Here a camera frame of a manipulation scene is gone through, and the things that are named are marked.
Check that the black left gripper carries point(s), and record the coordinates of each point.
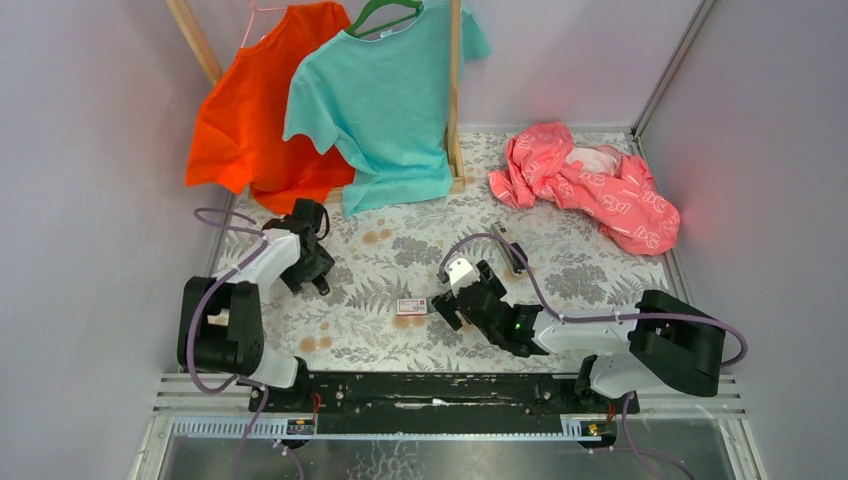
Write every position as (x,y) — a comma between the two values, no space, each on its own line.
(322,264)

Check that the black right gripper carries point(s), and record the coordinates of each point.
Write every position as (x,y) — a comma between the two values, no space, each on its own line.
(444,304)

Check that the beige and black stapler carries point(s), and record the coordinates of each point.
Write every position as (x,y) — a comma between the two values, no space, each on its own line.
(513,254)

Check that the white red staple box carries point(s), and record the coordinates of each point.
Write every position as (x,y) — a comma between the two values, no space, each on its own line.
(412,307)

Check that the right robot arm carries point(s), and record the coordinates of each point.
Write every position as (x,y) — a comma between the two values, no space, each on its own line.
(660,340)

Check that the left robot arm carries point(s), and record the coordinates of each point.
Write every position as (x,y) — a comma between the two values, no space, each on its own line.
(221,328)

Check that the orange t-shirt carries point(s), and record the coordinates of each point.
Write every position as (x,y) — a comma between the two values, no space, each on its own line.
(237,141)

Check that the floral table mat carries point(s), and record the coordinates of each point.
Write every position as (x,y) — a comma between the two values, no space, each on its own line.
(393,253)

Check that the teal t-shirt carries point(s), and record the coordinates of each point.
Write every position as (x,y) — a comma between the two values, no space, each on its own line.
(383,103)

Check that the pink patterned cloth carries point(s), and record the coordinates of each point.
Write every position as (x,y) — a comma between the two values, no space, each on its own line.
(616,189)

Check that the pink clothes hanger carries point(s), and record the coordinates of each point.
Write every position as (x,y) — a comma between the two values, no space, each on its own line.
(263,17)

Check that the green clothes hanger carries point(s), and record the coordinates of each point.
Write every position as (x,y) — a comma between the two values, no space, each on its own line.
(380,15)

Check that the wooden clothes rack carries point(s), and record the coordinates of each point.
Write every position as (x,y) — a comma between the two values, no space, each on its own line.
(197,41)

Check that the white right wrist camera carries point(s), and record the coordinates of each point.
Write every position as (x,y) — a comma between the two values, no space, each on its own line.
(461,273)

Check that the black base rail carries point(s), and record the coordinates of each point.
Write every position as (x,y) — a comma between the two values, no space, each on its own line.
(372,403)

